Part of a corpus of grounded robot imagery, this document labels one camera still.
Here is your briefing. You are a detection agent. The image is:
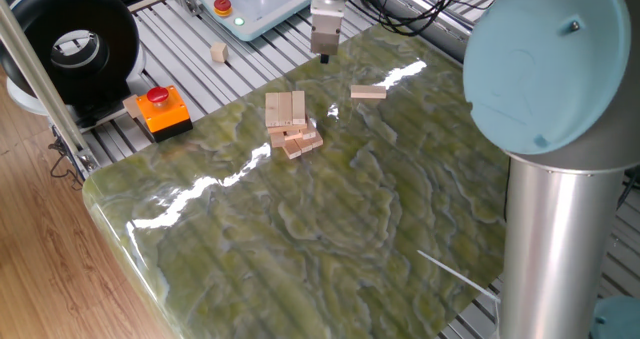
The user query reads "white teach pendant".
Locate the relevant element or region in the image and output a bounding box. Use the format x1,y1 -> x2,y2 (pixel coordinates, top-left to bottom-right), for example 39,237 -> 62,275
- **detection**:
188,0 -> 314,43

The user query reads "silver Schunk gripper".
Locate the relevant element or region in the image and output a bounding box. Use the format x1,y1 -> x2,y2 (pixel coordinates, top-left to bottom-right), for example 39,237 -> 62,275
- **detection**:
308,0 -> 348,65

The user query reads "orange emergency stop box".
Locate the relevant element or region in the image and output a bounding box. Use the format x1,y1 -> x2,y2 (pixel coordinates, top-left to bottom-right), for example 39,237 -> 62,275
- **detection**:
135,85 -> 195,144

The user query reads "black ring shaped device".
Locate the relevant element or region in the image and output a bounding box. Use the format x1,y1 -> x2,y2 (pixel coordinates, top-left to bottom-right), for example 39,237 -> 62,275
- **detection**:
0,0 -> 149,130

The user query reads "wooden jenga block marked seven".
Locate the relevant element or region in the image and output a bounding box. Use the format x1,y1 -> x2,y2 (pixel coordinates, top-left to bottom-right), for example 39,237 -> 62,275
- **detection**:
349,84 -> 388,101

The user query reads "aluminium table rail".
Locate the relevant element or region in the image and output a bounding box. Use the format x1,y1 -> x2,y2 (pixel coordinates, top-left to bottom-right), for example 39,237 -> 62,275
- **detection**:
367,0 -> 471,65

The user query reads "green marble pattern mat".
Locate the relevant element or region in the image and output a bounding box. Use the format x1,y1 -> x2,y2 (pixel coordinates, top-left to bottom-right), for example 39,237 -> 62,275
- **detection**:
81,17 -> 511,339

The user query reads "thin black cable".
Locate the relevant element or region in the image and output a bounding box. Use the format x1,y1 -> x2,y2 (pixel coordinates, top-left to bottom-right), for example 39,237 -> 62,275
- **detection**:
47,137 -> 85,191

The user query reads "small wooden cube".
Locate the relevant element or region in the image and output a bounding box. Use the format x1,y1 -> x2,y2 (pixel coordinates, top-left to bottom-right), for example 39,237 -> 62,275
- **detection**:
209,41 -> 230,64

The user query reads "white zip tie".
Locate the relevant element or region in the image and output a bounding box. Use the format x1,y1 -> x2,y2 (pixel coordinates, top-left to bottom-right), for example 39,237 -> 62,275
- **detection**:
416,249 -> 502,325

